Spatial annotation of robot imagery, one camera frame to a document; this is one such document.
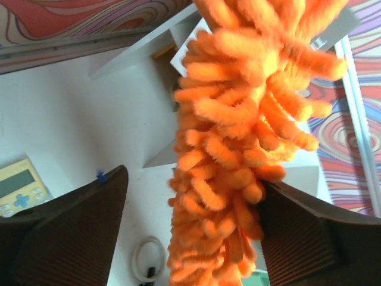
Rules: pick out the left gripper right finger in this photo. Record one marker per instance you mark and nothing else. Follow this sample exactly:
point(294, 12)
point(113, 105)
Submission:
point(308, 241)

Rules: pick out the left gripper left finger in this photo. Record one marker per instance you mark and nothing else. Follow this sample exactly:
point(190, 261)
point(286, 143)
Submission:
point(69, 240)

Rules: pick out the orange microfiber duster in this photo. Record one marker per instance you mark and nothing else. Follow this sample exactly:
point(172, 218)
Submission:
point(239, 109)

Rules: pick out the white wooden bookshelf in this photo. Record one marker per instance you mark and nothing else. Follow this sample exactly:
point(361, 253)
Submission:
point(141, 77)

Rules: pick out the black T-shaped plastic part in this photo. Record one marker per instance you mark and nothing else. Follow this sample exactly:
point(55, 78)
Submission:
point(151, 272)

